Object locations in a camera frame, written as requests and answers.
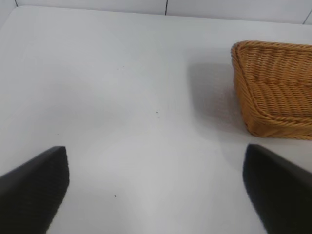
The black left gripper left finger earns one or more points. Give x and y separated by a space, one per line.
31 190

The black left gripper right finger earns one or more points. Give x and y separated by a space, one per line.
280 192

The tan woven wicker basket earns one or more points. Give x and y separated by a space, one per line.
273 97

